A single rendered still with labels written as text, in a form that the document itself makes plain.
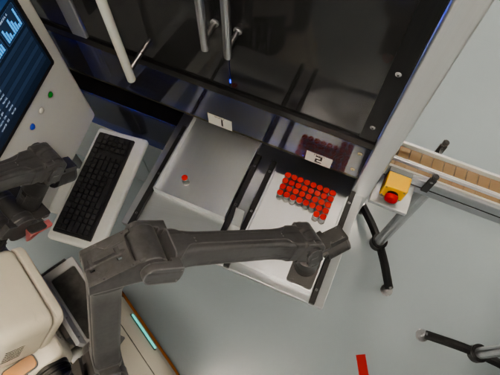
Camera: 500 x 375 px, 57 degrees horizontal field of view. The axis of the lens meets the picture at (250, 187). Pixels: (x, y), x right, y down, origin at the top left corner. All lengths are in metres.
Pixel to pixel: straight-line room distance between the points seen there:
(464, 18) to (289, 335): 1.74
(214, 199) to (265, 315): 0.94
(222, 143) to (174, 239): 0.87
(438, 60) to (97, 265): 0.73
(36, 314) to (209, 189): 0.72
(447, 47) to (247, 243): 0.53
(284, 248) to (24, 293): 0.55
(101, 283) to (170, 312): 1.61
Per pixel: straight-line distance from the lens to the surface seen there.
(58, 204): 1.74
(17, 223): 1.22
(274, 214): 1.51
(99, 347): 0.97
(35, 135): 1.55
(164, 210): 1.54
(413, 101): 1.11
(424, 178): 1.61
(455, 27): 0.94
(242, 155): 1.60
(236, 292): 2.34
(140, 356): 2.07
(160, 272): 0.76
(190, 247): 0.80
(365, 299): 2.40
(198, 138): 1.64
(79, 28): 1.51
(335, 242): 1.05
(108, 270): 0.76
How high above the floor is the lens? 2.30
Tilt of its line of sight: 67 degrees down
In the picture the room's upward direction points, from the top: 1 degrees clockwise
